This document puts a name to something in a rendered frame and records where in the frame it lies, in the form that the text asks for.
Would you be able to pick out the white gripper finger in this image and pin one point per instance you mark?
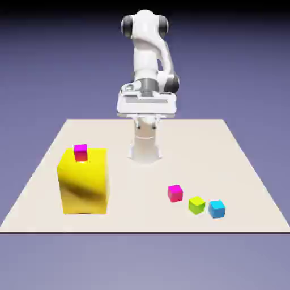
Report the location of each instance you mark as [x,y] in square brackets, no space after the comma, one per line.
[154,123]
[137,123]

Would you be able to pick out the large yellow box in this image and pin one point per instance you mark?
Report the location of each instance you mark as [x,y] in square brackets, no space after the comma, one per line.
[83,183]

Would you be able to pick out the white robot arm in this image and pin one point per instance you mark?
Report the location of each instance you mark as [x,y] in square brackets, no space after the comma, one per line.
[145,56]

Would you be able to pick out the small pink cube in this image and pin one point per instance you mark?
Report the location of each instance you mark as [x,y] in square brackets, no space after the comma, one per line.
[80,153]
[175,193]

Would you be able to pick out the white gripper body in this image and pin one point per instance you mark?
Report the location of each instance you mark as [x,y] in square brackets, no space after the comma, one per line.
[146,106]

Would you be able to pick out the small blue cube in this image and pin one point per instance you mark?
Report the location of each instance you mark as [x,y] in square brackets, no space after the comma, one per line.
[217,209]

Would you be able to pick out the small green cube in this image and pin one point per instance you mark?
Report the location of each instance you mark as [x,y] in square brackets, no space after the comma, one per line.
[196,205]

